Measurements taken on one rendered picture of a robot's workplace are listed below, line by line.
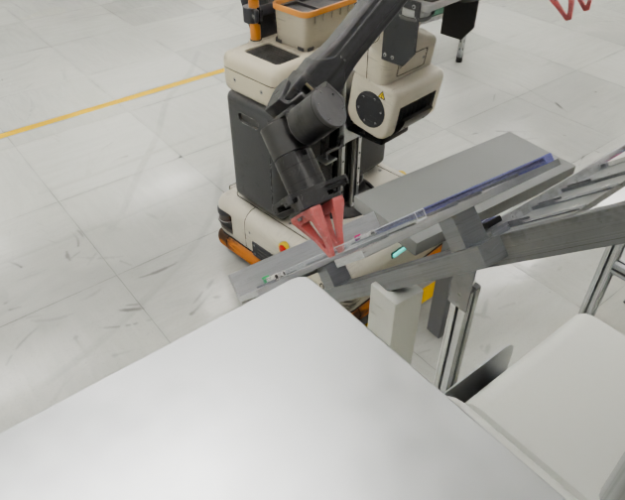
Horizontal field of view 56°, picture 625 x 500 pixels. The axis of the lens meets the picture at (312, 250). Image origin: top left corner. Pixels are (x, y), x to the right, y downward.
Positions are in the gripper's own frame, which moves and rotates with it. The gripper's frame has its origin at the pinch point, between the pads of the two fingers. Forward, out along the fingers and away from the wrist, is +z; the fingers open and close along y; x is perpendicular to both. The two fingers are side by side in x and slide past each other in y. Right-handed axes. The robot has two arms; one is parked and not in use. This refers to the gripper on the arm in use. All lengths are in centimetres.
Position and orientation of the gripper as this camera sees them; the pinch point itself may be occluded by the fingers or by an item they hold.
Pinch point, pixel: (334, 249)
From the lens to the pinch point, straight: 83.0
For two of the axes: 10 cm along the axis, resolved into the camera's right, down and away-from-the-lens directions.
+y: 8.2, -3.6, 4.4
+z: 4.1, 9.1, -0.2
